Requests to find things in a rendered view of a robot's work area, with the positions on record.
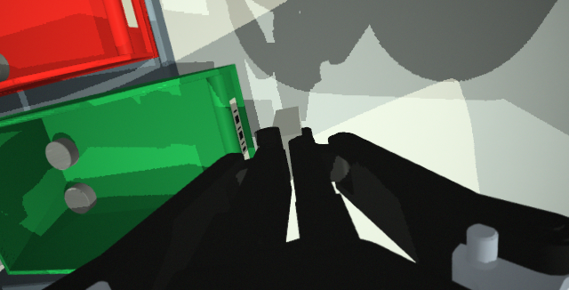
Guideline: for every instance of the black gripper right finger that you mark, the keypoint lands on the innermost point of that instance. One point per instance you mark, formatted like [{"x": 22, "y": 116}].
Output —
[{"x": 480, "y": 242}]

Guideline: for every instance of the red bin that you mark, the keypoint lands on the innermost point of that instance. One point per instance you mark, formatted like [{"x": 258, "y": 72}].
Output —
[{"x": 40, "y": 37}]

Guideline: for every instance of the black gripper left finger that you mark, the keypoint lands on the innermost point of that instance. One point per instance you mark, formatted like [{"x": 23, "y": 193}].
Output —
[{"x": 176, "y": 248}]

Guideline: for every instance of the green bin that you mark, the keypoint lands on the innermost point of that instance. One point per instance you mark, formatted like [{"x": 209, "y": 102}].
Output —
[{"x": 137, "y": 148}]

